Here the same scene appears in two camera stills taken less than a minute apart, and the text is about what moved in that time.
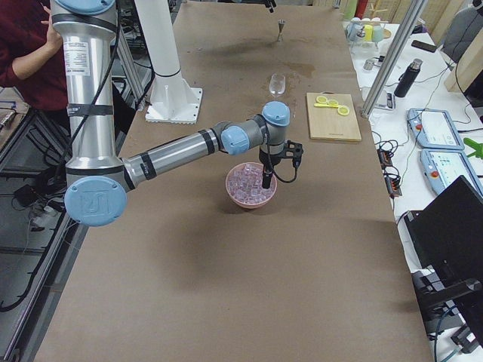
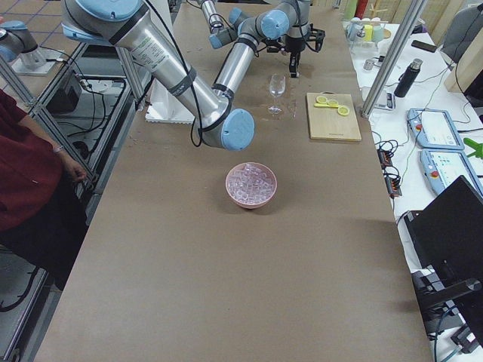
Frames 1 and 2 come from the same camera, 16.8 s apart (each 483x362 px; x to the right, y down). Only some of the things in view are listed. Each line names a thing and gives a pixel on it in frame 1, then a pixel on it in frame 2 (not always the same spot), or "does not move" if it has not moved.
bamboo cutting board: (325, 123) does not move
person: (32, 53) to (43, 215)
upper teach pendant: (434, 128) does not move
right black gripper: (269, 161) to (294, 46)
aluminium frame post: (413, 15) does not move
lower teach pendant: (443, 167) does not move
